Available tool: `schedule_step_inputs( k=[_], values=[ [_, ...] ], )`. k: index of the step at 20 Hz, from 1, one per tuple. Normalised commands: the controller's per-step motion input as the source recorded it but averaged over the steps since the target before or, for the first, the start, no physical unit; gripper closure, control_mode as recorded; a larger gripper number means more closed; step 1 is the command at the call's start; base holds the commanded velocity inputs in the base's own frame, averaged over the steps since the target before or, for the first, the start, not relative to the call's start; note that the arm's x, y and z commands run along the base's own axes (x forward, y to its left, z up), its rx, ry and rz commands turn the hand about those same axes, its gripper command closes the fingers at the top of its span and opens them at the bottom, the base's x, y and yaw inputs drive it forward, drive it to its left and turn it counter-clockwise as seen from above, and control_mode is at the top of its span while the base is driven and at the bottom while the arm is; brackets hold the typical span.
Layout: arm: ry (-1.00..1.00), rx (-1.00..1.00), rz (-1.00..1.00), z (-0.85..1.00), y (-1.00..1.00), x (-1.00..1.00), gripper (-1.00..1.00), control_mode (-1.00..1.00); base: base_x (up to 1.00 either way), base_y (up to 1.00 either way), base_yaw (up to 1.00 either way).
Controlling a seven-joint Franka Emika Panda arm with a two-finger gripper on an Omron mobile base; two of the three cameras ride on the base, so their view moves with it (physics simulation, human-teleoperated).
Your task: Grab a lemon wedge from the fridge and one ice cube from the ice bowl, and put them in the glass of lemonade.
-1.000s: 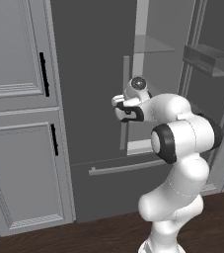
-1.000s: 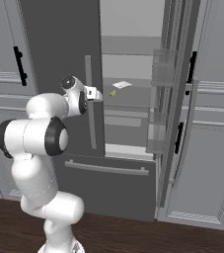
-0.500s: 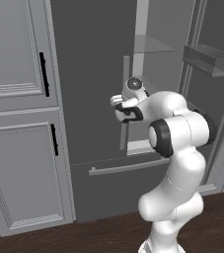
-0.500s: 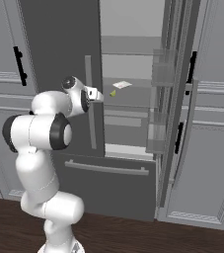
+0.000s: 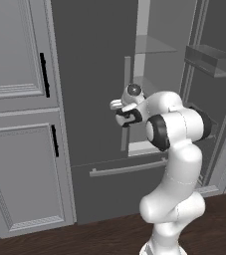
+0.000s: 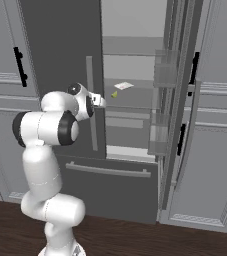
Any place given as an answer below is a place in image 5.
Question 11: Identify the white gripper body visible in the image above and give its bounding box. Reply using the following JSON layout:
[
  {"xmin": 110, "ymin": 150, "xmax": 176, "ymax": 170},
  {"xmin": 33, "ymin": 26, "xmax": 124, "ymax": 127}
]
[{"xmin": 109, "ymin": 98, "xmax": 139, "ymax": 114}]

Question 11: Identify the dark grey fridge door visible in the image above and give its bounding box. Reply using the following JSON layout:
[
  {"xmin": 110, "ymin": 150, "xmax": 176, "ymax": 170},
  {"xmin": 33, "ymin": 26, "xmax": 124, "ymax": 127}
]
[{"xmin": 50, "ymin": 0, "xmax": 139, "ymax": 168}]

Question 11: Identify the glass fridge shelf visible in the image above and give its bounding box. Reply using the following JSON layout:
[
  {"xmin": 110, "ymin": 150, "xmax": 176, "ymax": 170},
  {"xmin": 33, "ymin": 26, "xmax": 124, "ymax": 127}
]
[{"xmin": 133, "ymin": 34, "xmax": 179, "ymax": 55}]

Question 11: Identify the grey fridge interior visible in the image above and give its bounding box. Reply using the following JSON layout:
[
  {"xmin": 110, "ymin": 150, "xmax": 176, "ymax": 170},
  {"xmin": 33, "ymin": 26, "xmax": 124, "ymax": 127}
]
[{"xmin": 127, "ymin": 0, "xmax": 199, "ymax": 157}]

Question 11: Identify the open grey fridge door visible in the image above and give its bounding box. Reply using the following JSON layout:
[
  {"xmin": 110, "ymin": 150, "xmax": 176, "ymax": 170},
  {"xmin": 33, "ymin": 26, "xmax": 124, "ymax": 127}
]
[{"xmin": 179, "ymin": 0, "xmax": 226, "ymax": 197}]

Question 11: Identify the dark grey freezer drawer front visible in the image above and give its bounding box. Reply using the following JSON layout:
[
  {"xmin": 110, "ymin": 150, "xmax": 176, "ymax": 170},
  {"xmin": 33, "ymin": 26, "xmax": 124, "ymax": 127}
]
[{"xmin": 70, "ymin": 154, "xmax": 172, "ymax": 226}]

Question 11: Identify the tall grey cupboard door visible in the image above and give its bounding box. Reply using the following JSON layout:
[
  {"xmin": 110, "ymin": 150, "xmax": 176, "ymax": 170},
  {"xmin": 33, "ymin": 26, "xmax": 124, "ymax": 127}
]
[{"xmin": 0, "ymin": 109, "xmax": 77, "ymax": 240}]

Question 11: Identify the grey fridge door handle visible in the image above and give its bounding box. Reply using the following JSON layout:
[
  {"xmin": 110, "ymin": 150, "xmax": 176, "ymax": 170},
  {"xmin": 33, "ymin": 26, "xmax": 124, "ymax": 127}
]
[{"xmin": 119, "ymin": 55, "xmax": 132, "ymax": 152}]

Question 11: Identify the grey freezer drawer handle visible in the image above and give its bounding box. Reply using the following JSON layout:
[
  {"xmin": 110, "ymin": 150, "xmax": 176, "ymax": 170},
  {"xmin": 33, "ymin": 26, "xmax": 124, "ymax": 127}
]
[{"xmin": 89, "ymin": 157, "xmax": 169, "ymax": 178}]

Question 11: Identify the black cupboard door handle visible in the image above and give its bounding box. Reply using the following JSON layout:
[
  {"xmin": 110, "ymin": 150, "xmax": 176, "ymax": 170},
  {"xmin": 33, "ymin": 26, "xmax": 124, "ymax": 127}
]
[
  {"xmin": 50, "ymin": 124, "xmax": 61, "ymax": 158},
  {"xmin": 39, "ymin": 52, "xmax": 52, "ymax": 99}
]

